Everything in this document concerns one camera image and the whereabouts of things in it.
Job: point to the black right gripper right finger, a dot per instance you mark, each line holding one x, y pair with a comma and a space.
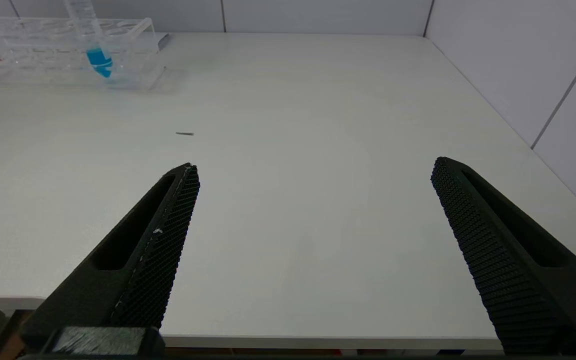
518, 270

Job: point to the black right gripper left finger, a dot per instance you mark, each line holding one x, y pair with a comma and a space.
133, 270

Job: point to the test tube with blue pigment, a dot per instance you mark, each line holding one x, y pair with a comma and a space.
99, 59

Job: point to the clear acrylic test tube rack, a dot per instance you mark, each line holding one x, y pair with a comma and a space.
28, 55

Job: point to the small dark speck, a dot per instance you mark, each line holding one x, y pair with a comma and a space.
184, 133

